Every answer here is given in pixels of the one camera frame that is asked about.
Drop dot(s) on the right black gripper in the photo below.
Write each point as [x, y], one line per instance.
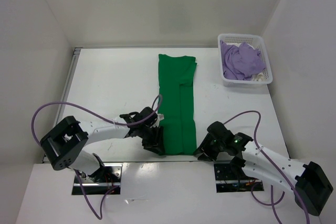
[207, 155]

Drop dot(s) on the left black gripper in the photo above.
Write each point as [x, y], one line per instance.
[157, 142]

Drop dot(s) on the green t shirt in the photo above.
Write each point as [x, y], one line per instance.
[176, 78]

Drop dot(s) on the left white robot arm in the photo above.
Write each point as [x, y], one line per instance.
[64, 144]

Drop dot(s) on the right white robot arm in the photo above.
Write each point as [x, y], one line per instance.
[307, 183]

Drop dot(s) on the white cloth in basket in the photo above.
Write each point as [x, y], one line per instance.
[258, 77]

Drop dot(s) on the purple t shirt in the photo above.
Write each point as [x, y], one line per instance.
[241, 62]

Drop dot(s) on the white plastic basket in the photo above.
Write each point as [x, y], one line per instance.
[257, 43]

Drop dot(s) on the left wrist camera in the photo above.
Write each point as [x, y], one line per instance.
[160, 117]

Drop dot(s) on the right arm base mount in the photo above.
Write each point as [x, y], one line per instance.
[228, 181]

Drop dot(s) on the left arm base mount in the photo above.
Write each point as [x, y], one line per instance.
[110, 180]

